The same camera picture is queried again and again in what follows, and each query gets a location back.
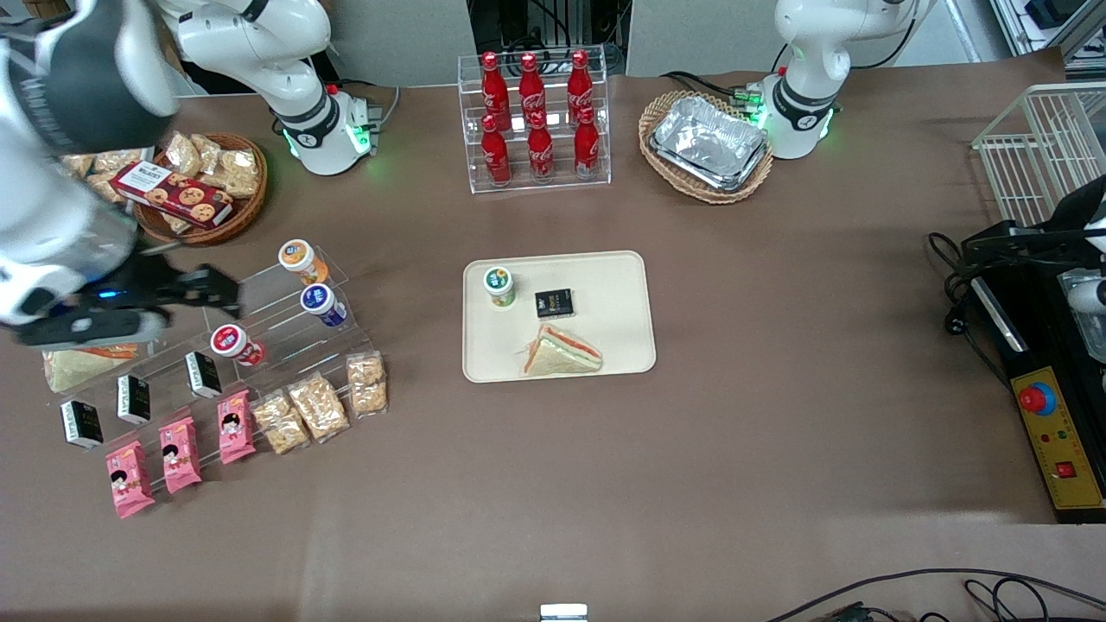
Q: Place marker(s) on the white rectangular dish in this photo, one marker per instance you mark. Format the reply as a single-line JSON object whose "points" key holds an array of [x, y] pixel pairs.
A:
{"points": [[147, 155]]}

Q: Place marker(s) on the clear cracker packet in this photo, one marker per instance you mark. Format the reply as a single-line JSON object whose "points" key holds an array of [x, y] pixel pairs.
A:
{"points": [[367, 384], [280, 423], [318, 406]]}

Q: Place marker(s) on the red emergency stop button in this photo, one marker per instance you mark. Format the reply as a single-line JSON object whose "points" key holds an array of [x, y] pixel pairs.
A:
{"points": [[1037, 398]]}

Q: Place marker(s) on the clear bag of snacks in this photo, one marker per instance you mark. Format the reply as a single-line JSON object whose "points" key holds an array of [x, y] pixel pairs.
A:
{"points": [[108, 188], [78, 166], [238, 173], [117, 161], [182, 154], [209, 151], [175, 222]]}

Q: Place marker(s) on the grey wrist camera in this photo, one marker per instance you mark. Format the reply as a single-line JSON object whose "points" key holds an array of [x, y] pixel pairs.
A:
{"points": [[1089, 295], [95, 328]]}

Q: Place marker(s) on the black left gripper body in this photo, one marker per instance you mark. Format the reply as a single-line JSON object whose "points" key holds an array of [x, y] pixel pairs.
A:
{"points": [[1042, 239]]}

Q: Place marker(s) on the aluminium foil container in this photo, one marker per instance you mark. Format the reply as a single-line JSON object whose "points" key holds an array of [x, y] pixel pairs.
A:
{"points": [[708, 142]]}

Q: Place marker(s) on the orange gum bottle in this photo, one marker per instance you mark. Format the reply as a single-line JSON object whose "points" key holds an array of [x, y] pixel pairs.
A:
{"points": [[298, 256]]}

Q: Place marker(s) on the clear acrylic bottle rack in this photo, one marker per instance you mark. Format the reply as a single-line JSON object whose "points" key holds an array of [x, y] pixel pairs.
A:
{"points": [[560, 173]]}

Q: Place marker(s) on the black and yellow control box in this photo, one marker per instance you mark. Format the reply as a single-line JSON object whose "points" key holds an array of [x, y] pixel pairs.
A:
{"points": [[1063, 441]]}

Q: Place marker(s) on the blue gum bottle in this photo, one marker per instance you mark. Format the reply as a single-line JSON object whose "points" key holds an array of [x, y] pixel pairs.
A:
{"points": [[318, 300]]}

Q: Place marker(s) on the red cola bottle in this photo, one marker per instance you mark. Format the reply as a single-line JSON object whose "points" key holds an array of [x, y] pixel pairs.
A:
{"points": [[495, 91], [541, 151], [496, 155], [580, 82], [587, 147], [531, 86]]}

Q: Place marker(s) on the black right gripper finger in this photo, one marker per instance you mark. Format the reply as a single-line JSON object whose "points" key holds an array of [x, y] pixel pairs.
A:
{"points": [[220, 304], [207, 281]]}

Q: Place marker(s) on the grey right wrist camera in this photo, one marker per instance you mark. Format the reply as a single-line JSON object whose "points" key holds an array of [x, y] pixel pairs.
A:
{"points": [[95, 328]]}

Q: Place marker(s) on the oval light wicker basket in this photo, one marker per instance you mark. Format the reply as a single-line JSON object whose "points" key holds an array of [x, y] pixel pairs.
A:
{"points": [[661, 168]]}

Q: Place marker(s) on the wrapped triangle sandwich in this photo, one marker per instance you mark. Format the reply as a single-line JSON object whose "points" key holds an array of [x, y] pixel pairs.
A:
{"points": [[82, 370], [557, 356]]}

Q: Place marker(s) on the black equipment rack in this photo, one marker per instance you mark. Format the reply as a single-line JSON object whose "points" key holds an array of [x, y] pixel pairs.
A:
{"points": [[553, 26]]}

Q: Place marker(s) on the green gum bottle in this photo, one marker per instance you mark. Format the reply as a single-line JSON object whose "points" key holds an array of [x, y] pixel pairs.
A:
{"points": [[499, 287]]}

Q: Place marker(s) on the small black snack box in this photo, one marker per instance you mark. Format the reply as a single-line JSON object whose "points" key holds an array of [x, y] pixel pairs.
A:
{"points": [[134, 399], [554, 302], [204, 374], [82, 423]]}

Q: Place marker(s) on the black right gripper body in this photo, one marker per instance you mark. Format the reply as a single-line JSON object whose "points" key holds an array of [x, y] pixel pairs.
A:
{"points": [[145, 278]]}

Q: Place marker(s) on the round brown wicker basket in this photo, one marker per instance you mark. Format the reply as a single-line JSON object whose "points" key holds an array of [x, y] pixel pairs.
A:
{"points": [[246, 216]]}

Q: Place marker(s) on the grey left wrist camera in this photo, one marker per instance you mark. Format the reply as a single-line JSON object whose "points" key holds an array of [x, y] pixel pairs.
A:
{"points": [[1089, 295]]}

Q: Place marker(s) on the beige plastic tray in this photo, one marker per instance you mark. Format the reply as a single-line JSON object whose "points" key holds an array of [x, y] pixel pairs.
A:
{"points": [[605, 285]]}

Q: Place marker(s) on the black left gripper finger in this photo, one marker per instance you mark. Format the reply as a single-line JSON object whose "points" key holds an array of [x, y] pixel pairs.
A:
{"points": [[998, 238], [998, 255]]}

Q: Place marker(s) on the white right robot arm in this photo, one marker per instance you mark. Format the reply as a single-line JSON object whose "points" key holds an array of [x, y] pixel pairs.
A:
{"points": [[259, 43]]}

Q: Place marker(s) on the small silver metal block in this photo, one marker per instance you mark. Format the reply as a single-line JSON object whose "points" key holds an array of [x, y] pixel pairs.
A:
{"points": [[563, 612]]}

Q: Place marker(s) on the clear acrylic stepped stand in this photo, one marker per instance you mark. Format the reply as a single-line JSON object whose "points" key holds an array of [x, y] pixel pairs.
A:
{"points": [[272, 298]]}

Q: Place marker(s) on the red cookie box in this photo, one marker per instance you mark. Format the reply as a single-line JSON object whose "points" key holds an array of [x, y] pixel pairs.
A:
{"points": [[173, 194]]}

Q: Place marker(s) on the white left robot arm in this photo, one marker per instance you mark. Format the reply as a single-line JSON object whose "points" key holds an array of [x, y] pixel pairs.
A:
{"points": [[812, 52]]}

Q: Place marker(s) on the red gum bottle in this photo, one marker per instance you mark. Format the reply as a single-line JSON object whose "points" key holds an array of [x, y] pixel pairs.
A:
{"points": [[229, 340]]}

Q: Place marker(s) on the pink snack packet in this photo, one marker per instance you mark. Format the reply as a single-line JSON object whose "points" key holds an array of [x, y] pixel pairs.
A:
{"points": [[235, 428], [180, 455], [130, 479]]}

